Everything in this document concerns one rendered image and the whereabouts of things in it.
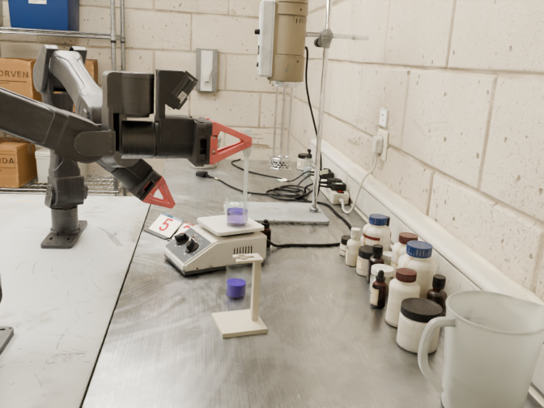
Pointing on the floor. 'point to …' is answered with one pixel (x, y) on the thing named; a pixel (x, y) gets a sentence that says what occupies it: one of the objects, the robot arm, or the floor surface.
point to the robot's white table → (60, 295)
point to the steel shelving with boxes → (31, 21)
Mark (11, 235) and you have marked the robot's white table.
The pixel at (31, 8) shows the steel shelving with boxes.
